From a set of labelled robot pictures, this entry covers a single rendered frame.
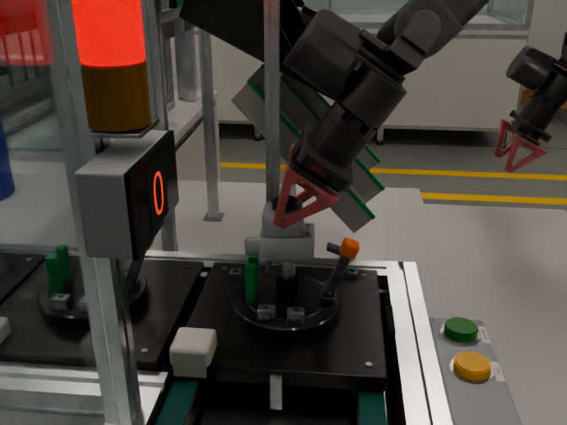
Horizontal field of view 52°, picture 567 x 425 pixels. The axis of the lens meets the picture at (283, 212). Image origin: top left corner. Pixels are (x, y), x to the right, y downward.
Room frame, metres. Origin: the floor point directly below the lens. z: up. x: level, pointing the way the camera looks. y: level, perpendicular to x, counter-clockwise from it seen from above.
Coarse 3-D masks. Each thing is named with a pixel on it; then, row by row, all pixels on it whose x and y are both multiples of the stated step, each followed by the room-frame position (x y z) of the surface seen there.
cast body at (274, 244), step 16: (272, 208) 0.64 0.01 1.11; (288, 208) 0.62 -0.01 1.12; (272, 224) 0.62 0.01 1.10; (304, 224) 0.65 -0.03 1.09; (256, 240) 0.64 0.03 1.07; (272, 240) 0.62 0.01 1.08; (288, 240) 0.62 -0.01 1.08; (304, 240) 0.61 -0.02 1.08; (272, 256) 0.62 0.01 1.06; (288, 256) 0.62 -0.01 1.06; (304, 256) 0.61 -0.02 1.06
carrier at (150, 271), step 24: (144, 264) 0.76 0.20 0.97; (168, 264) 0.76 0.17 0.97; (192, 264) 0.76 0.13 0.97; (144, 288) 0.66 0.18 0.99; (168, 288) 0.69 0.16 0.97; (192, 288) 0.70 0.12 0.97; (144, 312) 0.63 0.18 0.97; (168, 312) 0.63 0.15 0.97; (144, 336) 0.58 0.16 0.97; (168, 336) 0.58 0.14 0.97; (144, 360) 0.54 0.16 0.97
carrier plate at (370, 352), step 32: (224, 288) 0.69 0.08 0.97; (352, 288) 0.69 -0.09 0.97; (192, 320) 0.62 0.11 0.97; (224, 320) 0.62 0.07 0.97; (352, 320) 0.62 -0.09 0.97; (224, 352) 0.55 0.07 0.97; (256, 352) 0.55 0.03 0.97; (288, 352) 0.55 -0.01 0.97; (320, 352) 0.55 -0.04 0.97; (352, 352) 0.55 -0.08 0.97; (384, 352) 0.55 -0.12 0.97; (288, 384) 0.52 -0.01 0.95; (320, 384) 0.51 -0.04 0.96; (352, 384) 0.51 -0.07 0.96; (384, 384) 0.51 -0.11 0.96
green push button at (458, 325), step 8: (448, 320) 0.61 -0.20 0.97; (456, 320) 0.61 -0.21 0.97; (464, 320) 0.61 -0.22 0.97; (448, 328) 0.60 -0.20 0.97; (456, 328) 0.60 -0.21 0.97; (464, 328) 0.60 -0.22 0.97; (472, 328) 0.60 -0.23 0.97; (448, 336) 0.59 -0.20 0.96; (456, 336) 0.59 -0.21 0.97; (464, 336) 0.58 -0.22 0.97; (472, 336) 0.58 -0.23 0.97
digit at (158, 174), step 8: (160, 152) 0.47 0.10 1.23; (152, 160) 0.45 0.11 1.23; (160, 160) 0.47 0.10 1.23; (152, 168) 0.45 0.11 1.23; (160, 168) 0.47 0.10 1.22; (152, 176) 0.45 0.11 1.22; (160, 176) 0.47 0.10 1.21; (152, 184) 0.45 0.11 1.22; (160, 184) 0.47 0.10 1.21; (152, 192) 0.44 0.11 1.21; (160, 192) 0.46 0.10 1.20; (152, 200) 0.44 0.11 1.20; (160, 200) 0.46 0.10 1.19; (152, 208) 0.44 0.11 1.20; (160, 208) 0.46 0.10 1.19; (168, 208) 0.48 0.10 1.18; (152, 216) 0.44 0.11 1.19; (160, 216) 0.46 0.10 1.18; (152, 224) 0.44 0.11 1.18
